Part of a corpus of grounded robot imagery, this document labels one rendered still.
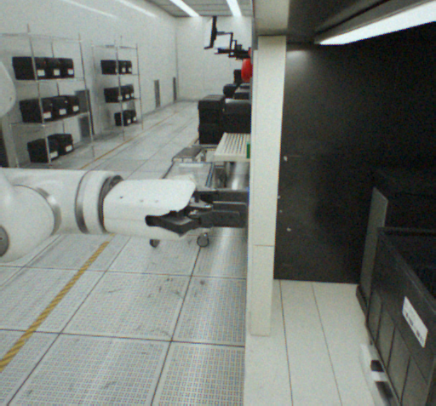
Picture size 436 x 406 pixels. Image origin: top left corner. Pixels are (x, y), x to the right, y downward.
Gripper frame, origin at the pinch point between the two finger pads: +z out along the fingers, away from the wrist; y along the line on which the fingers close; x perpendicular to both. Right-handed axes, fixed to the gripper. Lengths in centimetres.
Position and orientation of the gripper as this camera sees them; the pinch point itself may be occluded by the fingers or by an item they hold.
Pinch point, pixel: (231, 207)
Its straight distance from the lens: 45.3
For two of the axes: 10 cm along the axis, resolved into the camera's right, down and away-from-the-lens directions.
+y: -1.0, 3.2, -9.4
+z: 10.0, 0.3, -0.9
